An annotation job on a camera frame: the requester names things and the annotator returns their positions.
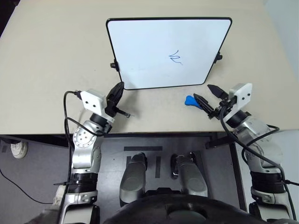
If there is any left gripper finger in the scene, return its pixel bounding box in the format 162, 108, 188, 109
115, 81, 125, 107
107, 84, 119, 107

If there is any silver grey left robot leg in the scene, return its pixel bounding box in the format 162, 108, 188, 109
119, 152, 148, 209

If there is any short black tape strip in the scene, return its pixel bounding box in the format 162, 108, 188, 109
155, 156, 162, 179

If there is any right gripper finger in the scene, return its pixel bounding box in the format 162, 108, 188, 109
207, 84, 228, 99
193, 93, 214, 115

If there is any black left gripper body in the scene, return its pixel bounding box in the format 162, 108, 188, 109
104, 93, 130, 118

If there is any silver grey robot leg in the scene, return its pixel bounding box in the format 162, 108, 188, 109
119, 152, 148, 209
170, 152, 209, 199

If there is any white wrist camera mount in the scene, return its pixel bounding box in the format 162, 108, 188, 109
228, 83, 253, 118
78, 88, 107, 116

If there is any white shoe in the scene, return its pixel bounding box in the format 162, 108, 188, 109
10, 142, 29, 160

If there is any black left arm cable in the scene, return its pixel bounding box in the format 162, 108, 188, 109
63, 90, 105, 187

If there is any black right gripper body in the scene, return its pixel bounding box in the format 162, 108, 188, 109
207, 96, 235, 120

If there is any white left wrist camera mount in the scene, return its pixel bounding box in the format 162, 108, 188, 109
78, 88, 107, 116

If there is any silver grey right robot leg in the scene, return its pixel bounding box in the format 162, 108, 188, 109
170, 152, 209, 199

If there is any white board with black frame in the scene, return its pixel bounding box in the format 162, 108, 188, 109
105, 16, 233, 91

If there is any black rounded dome shape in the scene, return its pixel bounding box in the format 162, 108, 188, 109
102, 194, 251, 224

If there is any black table frame bracket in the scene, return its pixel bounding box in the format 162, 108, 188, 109
205, 132, 237, 150

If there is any thin black floor cable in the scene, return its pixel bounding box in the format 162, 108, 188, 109
0, 167, 55, 205

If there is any long black tape strip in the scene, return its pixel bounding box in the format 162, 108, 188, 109
123, 146, 163, 152

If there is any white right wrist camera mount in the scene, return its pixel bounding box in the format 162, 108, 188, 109
228, 83, 253, 118

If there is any blue whiteboard eraser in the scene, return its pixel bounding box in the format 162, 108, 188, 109
184, 94, 202, 109

